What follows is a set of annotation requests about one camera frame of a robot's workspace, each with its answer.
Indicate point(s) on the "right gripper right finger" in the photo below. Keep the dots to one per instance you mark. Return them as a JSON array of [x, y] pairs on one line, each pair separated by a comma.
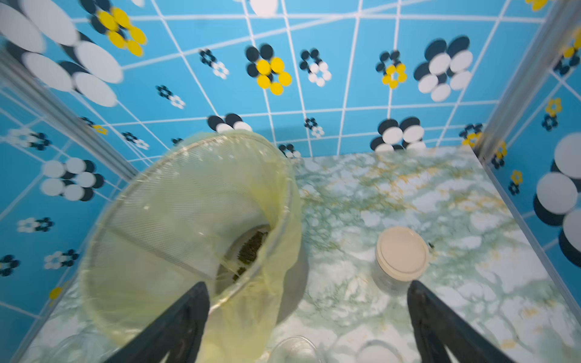
[[441, 333]]

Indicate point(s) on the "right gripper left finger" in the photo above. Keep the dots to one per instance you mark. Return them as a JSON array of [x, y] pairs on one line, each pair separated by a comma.
[[175, 336]]

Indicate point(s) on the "clear plastic tea jar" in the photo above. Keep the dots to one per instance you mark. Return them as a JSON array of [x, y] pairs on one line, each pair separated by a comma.
[[296, 349]]

